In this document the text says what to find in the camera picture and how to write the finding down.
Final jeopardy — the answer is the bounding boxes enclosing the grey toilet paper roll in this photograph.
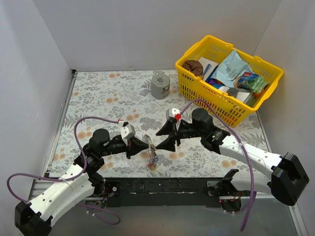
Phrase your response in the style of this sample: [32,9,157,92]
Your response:
[151,73,170,100]

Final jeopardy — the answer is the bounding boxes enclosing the grey lid can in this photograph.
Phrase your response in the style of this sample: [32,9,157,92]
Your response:
[226,88,239,98]

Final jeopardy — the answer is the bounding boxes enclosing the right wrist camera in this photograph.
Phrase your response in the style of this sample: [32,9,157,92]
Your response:
[166,108,181,123]

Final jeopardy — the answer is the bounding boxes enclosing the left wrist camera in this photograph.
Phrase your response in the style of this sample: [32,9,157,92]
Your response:
[120,124,135,145]

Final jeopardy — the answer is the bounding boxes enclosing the orange fruit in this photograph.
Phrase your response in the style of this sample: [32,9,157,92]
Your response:
[253,89,264,98]

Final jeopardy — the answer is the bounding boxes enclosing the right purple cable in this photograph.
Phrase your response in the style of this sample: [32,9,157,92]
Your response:
[181,98,256,232]

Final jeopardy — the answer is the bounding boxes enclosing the light blue chips bag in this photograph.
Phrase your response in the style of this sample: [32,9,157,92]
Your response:
[212,49,253,88]

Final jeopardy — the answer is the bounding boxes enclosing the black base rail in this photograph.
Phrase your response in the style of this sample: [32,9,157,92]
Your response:
[89,174,250,209]

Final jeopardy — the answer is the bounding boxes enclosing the floral table mat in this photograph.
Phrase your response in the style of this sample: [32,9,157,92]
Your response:
[48,70,274,179]

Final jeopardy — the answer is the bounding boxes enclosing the purple cable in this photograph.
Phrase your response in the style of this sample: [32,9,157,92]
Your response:
[181,98,256,232]
[6,116,124,226]

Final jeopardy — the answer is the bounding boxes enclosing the yellow plastic basket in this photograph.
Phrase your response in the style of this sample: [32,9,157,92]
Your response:
[175,35,284,127]

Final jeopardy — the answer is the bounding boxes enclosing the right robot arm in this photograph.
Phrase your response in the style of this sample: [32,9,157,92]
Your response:
[156,108,310,206]

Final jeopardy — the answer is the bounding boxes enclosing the brown round item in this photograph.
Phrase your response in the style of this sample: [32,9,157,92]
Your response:
[182,60,204,76]

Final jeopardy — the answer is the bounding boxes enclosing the white box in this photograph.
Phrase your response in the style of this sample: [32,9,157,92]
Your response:
[198,57,219,82]

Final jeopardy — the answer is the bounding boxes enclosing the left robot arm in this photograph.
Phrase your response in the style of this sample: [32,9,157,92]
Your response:
[15,127,149,236]

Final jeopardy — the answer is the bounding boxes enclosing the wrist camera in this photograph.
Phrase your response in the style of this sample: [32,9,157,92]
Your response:
[120,124,135,145]
[166,108,181,123]

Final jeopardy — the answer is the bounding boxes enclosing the silver keyring with keys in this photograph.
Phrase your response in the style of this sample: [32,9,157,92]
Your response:
[143,134,158,171]

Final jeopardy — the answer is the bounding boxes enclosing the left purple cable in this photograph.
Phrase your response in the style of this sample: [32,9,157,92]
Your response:
[6,116,124,226]

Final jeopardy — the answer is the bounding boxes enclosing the green sponge pack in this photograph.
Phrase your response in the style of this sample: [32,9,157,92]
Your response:
[234,72,269,93]

